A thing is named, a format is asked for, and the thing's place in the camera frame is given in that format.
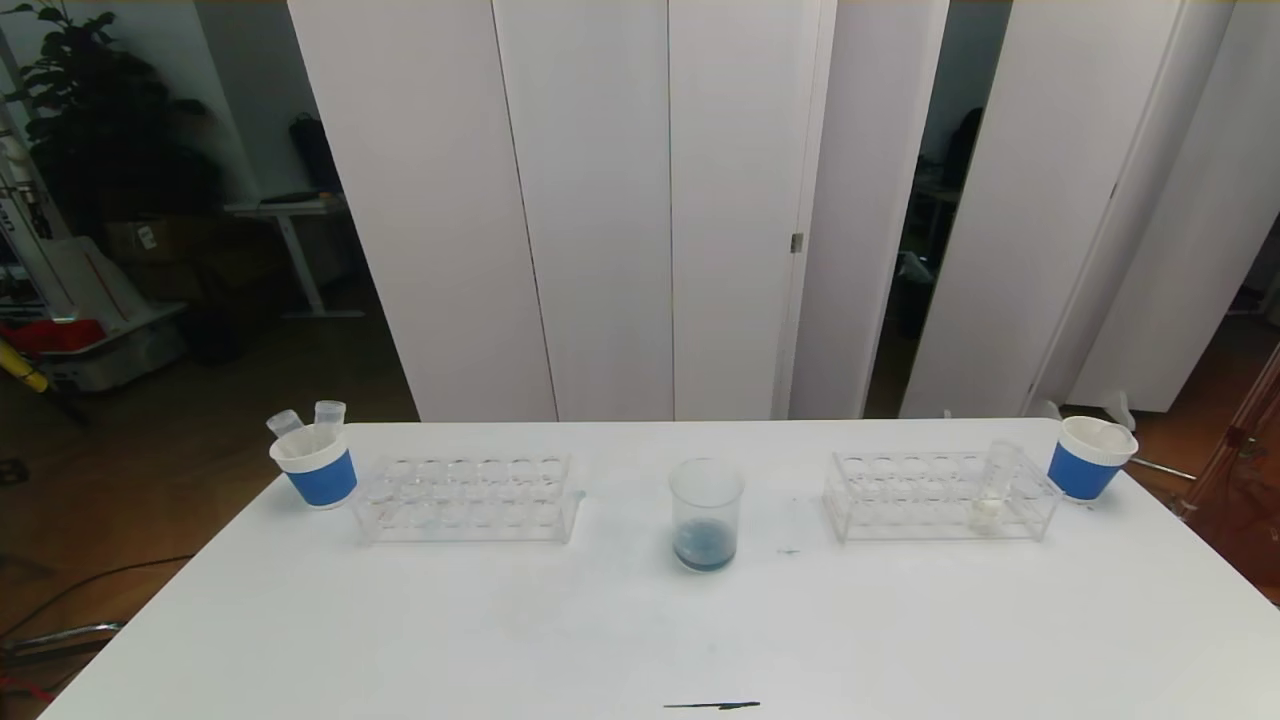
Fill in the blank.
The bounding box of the yellow pigment test tube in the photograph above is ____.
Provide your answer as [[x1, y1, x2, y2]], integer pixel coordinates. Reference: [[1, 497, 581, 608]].
[[968, 440, 1023, 533]]

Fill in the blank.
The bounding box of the clear plastic beaker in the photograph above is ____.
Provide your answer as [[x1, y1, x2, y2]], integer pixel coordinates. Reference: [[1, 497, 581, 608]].
[[668, 457, 747, 575]]

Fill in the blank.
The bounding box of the clear acrylic test tube rack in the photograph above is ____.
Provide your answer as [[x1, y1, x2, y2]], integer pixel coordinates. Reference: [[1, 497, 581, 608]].
[[822, 448, 1063, 543], [352, 452, 586, 546]]

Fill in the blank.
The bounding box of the white folding partition screen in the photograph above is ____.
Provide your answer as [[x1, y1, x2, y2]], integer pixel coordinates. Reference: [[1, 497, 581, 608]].
[[1068, 0, 1280, 431], [288, 0, 951, 421], [898, 0, 1241, 419]]

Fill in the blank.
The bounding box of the blue white paper cup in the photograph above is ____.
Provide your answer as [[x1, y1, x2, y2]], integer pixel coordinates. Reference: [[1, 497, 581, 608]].
[[1046, 415, 1140, 503], [269, 424, 359, 510]]

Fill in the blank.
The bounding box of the white office desk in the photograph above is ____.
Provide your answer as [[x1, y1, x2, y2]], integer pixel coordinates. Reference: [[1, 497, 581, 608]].
[[225, 192, 366, 319]]

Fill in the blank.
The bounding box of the black bag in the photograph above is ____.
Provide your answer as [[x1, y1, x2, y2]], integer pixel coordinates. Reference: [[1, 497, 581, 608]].
[[288, 112, 343, 196]]

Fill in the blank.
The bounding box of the brown cardboard box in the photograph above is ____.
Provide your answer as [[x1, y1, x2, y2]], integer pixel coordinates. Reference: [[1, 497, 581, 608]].
[[105, 215, 216, 266]]

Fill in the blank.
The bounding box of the grey wheeled base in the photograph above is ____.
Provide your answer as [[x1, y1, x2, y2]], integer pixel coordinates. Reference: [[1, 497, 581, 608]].
[[45, 300, 191, 393]]

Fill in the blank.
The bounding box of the chrome light stand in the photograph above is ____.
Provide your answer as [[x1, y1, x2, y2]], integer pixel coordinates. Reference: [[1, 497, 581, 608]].
[[1135, 340, 1280, 521]]

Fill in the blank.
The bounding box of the white slanted board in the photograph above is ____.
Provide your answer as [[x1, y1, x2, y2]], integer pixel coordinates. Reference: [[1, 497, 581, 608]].
[[40, 232, 146, 321]]

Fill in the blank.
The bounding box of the red flat case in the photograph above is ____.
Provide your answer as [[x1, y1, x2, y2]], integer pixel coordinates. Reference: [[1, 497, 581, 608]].
[[0, 318, 106, 357]]

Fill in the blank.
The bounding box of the dark green potted plant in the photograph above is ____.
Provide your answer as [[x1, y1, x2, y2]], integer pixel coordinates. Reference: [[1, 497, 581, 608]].
[[0, 0, 226, 236]]

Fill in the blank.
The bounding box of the yellow black tool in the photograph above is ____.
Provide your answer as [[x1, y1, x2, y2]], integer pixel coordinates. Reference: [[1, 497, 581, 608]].
[[0, 336, 51, 393]]

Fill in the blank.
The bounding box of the chrome tripod leg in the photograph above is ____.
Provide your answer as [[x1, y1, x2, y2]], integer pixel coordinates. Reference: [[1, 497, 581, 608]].
[[0, 620, 126, 661]]

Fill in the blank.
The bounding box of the black floor cable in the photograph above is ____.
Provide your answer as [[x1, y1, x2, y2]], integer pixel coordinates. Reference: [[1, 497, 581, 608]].
[[0, 553, 196, 641]]

